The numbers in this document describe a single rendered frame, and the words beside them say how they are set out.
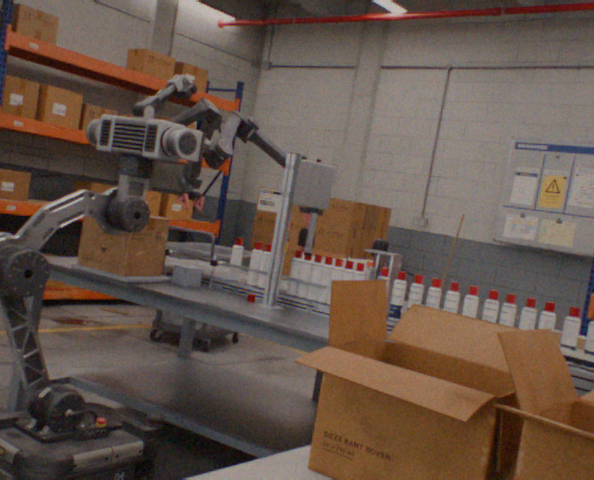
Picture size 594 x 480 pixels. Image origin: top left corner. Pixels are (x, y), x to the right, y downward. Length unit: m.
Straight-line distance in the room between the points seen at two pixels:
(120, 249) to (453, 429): 2.21
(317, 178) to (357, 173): 5.26
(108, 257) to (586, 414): 2.35
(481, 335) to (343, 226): 5.09
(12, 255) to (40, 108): 4.12
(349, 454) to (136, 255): 2.04
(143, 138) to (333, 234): 3.94
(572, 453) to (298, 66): 8.26
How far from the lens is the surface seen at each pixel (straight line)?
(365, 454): 1.44
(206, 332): 5.77
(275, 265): 3.11
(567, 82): 7.57
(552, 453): 1.22
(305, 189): 3.08
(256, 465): 1.48
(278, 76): 9.44
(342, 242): 6.68
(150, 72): 7.45
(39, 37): 6.77
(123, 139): 3.11
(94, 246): 3.42
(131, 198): 3.08
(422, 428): 1.38
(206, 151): 2.97
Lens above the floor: 1.29
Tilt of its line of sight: 3 degrees down
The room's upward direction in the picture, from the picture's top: 9 degrees clockwise
